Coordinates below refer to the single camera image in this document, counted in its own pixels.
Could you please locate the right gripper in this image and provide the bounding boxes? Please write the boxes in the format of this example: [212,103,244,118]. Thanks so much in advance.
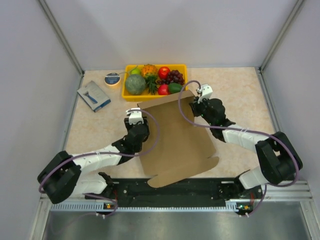
[189,95,215,127]

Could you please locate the brown cardboard box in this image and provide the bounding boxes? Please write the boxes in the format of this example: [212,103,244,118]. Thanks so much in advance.
[138,90,219,188]

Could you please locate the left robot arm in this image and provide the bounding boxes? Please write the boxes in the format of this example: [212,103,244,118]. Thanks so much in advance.
[37,116,150,204]

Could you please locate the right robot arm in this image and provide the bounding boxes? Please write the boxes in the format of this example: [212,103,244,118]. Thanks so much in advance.
[189,97,303,200]

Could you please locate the green avocado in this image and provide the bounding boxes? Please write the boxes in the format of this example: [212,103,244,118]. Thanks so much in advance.
[168,82,183,94]

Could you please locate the green netted melon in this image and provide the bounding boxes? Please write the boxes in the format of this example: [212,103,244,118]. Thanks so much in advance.
[124,74,147,96]

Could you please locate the red pink fruit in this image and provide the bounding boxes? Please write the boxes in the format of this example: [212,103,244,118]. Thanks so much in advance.
[157,84,170,96]

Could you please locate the purple grape bunch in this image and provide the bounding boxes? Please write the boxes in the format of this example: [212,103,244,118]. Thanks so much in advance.
[156,70,185,86]

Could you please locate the yellow plastic tray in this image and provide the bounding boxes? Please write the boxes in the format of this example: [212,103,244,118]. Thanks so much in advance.
[121,63,188,102]

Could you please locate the green pineapple leaves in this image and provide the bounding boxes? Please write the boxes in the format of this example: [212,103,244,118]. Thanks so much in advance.
[145,75,158,95]

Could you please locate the blue razor package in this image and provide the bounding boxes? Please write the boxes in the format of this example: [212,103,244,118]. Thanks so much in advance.
[77,81,111,112]

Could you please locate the tape roll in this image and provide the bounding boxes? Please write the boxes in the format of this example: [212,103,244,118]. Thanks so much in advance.
[104,72,121,89]

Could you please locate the red apple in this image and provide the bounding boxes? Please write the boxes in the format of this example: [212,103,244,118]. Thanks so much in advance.
[158,66,171,80]

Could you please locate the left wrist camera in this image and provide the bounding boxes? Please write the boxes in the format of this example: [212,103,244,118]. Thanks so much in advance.
[126,107,144,125]

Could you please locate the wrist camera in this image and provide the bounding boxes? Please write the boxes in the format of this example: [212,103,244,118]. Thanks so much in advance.
[196,83,213,104]
[126,107,144,125]

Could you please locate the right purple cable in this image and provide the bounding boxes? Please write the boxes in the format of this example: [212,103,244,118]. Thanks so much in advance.
[178,79,300,216]

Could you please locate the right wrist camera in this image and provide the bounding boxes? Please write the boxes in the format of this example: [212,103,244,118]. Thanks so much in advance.
[196,83,213,104]

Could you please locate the white slotted cable duct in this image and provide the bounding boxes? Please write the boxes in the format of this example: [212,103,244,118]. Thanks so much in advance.
[50,201,239,213]

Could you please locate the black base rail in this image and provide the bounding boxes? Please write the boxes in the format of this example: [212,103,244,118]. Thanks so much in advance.
[100,178,262,208]

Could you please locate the right aluminium frame post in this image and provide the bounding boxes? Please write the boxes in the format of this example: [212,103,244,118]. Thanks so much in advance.
[258,0,306,75]

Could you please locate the aluminium frame post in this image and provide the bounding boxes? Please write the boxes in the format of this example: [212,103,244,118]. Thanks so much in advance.
[258,0,306,75]
[36,0,84,76]

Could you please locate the left aluminium frame post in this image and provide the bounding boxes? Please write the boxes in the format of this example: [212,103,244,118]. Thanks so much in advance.
[36,0,84,76]

